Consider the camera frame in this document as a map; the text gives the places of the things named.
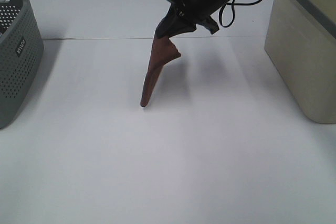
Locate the brown towel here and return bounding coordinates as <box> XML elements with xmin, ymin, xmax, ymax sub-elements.
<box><xmin>140</xmin><ymin>35</ymin><xmax>181</xmax><ymax>108</ymax></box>

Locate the beige bin with grey rim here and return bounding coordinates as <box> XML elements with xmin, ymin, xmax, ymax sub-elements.
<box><xmin>265</xmin><ymin>0</ymin><xmax>335</xmax><ymax>124</ymax></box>

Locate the grey perforated plastic basket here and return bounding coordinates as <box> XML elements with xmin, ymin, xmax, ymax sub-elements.
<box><xmin>1</xmin><ymin>0</ymin><xmax>44</xmax><ymax>128</ymax></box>

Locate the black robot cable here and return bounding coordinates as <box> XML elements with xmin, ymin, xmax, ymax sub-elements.
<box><xmin>218</xmin><ymin>0</ymin><xmax>276</xmax><ymax>28</ymax></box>

